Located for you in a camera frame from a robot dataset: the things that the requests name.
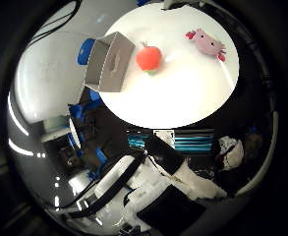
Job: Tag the pink axolotl plush toy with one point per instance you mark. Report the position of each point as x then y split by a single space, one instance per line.
207 43

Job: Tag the red tomato plush toy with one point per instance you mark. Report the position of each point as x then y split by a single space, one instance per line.
148 58

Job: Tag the grey cardboard box container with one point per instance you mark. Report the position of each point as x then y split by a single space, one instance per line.
110 62

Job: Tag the teal striped black rack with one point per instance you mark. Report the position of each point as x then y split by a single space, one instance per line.
192 141

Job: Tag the person in white shirt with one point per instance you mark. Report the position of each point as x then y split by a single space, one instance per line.
232 153

